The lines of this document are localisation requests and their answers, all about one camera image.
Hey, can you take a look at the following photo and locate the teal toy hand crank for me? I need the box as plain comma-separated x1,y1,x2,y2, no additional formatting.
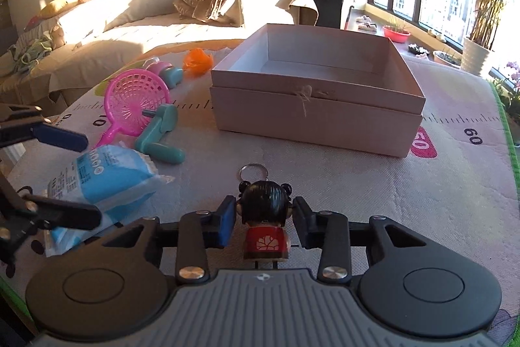
134,104,187,164

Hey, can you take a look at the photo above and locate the potted palm in white pot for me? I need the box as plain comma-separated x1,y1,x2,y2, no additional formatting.
460,0,520,78

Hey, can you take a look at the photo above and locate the pink toy scoop net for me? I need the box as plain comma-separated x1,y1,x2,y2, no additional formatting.
94,68,172,149

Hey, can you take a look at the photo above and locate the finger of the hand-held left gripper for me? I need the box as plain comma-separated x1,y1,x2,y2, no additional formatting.
0,169,102,265
0,104,89,153

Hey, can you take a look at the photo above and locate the beige sofa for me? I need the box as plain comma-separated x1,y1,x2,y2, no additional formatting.
0,0,320,116

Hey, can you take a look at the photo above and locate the printed play mat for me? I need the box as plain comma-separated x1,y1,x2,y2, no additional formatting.
0,31,520,347

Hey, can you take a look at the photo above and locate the pink orchid plant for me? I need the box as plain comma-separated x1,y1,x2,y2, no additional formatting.
493,61,520,89

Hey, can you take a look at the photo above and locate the pink basin with plant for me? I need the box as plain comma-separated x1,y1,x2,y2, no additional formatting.
382,24,411,44

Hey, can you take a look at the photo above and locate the blue tissue pack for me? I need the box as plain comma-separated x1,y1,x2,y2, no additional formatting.
44,145,175,259

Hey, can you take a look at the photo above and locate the pile of baby clothes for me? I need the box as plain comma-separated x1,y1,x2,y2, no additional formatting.
6,32,56,76

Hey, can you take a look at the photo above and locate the orange plastic toy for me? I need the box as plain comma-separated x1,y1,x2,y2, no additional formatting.
182,48,214,79

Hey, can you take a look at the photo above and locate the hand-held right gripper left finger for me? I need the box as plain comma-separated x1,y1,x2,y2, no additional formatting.
101,196,237,285

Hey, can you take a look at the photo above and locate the pink and teal toy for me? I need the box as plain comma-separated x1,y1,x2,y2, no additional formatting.
145,60,185,90

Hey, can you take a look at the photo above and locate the pink cardboard box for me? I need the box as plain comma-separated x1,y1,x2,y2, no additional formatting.
210,23,427,158

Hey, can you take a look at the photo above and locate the small round plant pot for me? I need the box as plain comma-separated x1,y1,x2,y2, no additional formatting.
432,48,462,68

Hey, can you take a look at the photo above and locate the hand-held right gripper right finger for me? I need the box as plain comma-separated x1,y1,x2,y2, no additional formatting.
292,196,425,285

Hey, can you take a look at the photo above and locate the black-haired doll keychain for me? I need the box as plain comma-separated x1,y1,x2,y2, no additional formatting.
237,163,296,271

